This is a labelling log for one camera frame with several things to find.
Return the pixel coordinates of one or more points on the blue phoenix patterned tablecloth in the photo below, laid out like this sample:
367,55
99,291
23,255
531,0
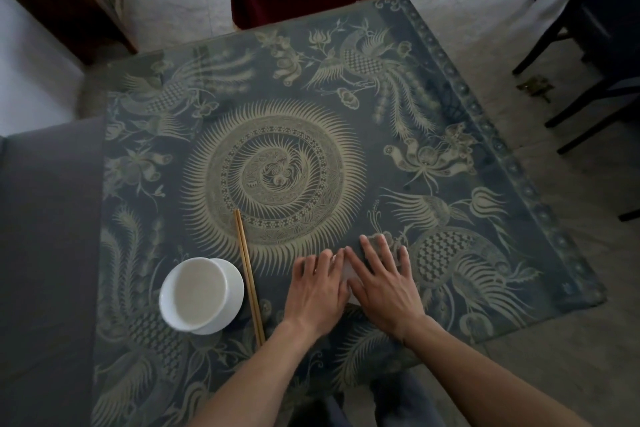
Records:
390,151

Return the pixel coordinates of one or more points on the person's blue jeans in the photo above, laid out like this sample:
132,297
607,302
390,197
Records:
400,406

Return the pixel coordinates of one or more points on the white saucer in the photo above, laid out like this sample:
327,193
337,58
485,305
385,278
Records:
237,296

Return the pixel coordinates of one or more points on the person's left hand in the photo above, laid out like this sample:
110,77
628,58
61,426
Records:
317,296

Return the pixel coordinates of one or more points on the small floor debris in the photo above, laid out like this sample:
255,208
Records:
535,87

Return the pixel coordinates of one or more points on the person's right hand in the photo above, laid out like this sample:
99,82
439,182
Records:
387,291

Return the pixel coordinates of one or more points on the person's right forearm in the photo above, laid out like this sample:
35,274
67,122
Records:
490,381

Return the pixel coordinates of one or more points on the person's left forearm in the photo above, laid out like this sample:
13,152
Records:
260,381

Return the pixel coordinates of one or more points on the white bowl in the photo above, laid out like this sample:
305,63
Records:
197,294

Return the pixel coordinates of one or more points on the grey upholstered sofa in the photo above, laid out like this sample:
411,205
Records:
45,251

